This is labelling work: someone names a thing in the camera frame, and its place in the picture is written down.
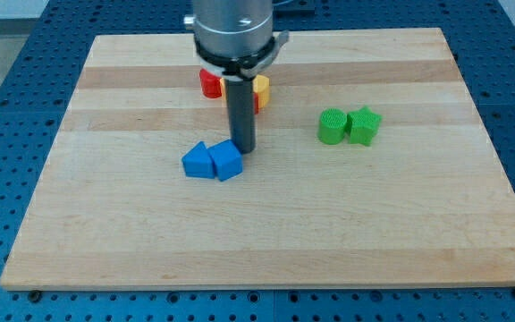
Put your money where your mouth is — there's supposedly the red block left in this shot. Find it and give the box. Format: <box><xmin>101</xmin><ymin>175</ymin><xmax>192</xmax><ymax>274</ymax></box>
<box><xmin>198</xmin><ymin>69</ymin><xmax>222</xmax><ymax>98</ymax></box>

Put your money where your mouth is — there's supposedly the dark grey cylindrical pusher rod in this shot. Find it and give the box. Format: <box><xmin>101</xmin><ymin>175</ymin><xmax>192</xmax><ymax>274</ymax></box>
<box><xmin>224</xmin><ymin>80</ymin><xmax>256</xmax><ymax>154</ymax></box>

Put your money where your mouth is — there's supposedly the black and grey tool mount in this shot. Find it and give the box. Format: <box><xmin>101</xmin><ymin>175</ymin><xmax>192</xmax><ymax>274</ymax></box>
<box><xmin>194</xmin><ymin>30</ymin><xmax>290</xmax><ymax>81</ymax></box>

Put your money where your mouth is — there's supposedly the wooden board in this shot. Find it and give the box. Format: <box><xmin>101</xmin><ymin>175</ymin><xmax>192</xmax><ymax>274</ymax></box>
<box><xmin>0</xmin><ymin>28</ymin><xmax>515</xmax><ymax>291</ymax></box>

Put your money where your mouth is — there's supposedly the blue perforated metal table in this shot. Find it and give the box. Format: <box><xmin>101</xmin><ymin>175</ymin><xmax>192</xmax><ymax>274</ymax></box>
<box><xmin>0</xmin><ymin>0</ymin><xmax>515</xmax><ymax>321</ymax></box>

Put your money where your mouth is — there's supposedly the red star block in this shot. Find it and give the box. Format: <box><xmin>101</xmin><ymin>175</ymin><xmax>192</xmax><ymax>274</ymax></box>
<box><xmin>253</xmin><ymin>92</ymin><xmax>259</xmax><ymax>114</ymax></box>

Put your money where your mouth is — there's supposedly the blue cube block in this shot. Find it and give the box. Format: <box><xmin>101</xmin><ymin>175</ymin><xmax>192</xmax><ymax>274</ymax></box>
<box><xmin>208</xmin><ymin>140</ymin><xmax>243</xmax><ymax>182</ymax></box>

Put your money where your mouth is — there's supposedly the green cylinder block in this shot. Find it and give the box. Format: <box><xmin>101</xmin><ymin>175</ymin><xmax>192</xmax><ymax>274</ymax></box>
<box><xmin>317</xmin><ymin>108</ymin><xmax>347</xmax><ymax>145</ymax></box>

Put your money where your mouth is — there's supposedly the blue triangular prism block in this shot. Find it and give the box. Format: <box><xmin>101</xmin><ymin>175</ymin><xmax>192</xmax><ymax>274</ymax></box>
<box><xmin>182</xmin><ymin>141</ymin><xmax>215</xmax><ymax>179</ymax></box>

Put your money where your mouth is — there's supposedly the green star block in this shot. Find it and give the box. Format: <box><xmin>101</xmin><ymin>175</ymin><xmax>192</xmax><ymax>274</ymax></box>
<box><xmin>346</xmin><ymin>106</ymin><xmax>383</xmax><ymax>147</ymax></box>

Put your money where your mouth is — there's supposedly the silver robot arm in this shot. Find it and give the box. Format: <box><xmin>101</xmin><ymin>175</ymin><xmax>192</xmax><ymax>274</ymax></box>
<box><xmin>183</xmin><ymin>0</ymin><xmax>290</xmax><ymax>154</ymax></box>

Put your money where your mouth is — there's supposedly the yellow heart block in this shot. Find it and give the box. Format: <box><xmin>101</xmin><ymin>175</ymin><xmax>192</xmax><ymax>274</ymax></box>
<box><xmin>219</xmin><ymin>74</ymin><xmax>271</xmax><ymax>110</ymax></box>

